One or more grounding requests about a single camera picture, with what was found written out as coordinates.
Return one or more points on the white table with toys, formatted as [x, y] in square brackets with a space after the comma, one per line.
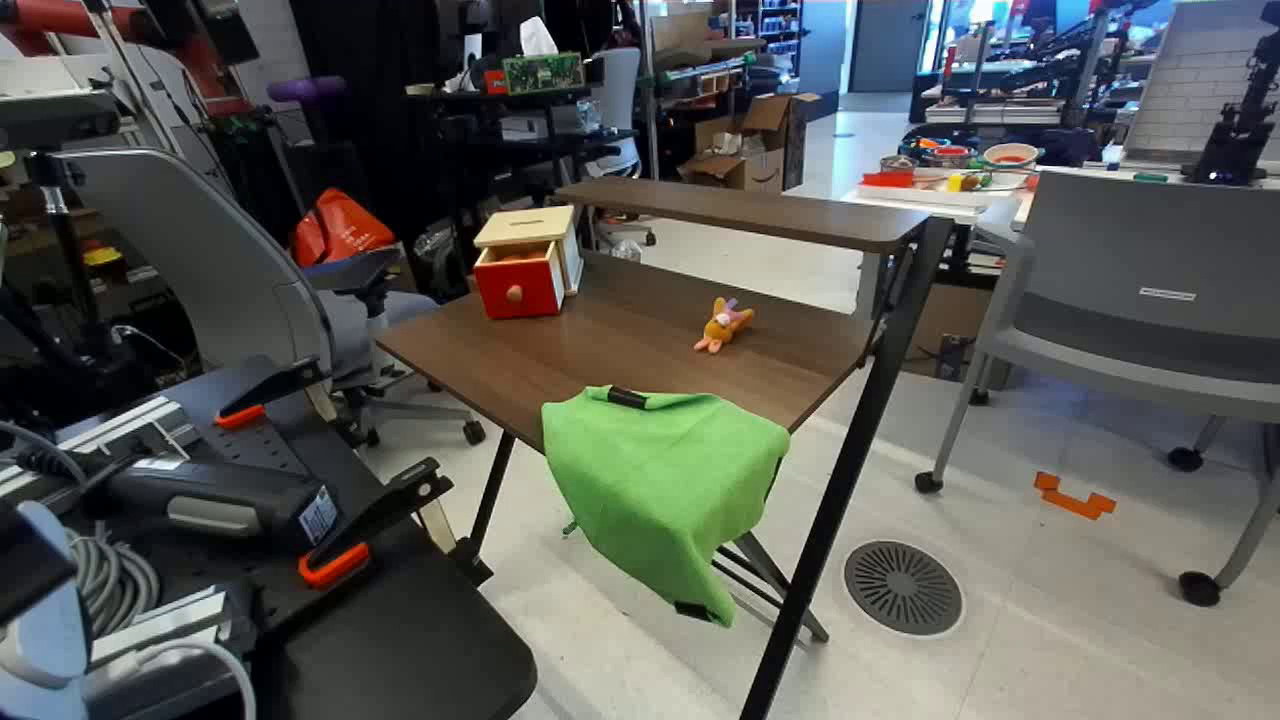
[934, 192]

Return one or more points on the green box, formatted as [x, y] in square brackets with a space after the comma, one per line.
[543, 75]

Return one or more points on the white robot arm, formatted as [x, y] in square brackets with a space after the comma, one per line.
[41, 640]

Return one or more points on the round metal floor drain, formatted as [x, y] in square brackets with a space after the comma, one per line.
[903, 586]

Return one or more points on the grey chair with casters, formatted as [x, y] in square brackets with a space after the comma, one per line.
[1147, 266]

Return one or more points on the wooden box with red drawer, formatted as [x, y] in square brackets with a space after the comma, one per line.
[522, 286]

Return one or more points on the small black robot arm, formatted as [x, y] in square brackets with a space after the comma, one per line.
[1241, 132]

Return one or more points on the black grey hand tool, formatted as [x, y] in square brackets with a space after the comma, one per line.
[215, 500]

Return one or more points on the brown wooden table shelf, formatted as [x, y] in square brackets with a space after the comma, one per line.
[744, 209]

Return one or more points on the orange bag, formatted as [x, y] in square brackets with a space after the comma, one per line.
[343, 224]

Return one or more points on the brown toy bunny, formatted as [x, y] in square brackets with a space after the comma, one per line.
[722, 331]

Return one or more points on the cardboard box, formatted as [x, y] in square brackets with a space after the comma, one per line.
[734, 156]

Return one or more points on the white board panel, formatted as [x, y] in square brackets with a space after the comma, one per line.
[1194, 81]

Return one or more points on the white plate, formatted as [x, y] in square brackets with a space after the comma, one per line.
[1015, 154]

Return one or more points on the red tray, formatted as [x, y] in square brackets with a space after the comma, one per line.
[888, 172]

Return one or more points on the grey swivel office chair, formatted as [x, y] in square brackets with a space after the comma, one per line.
[203, 255]

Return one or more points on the brown folding table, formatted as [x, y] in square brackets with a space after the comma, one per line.
[854, 454]

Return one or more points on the black robot mounting stand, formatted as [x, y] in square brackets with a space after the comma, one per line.
[403, 654]

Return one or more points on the black marker pen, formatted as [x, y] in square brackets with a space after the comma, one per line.
[624, 397]

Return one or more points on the green cloth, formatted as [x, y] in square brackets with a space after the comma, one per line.
[660, 494]

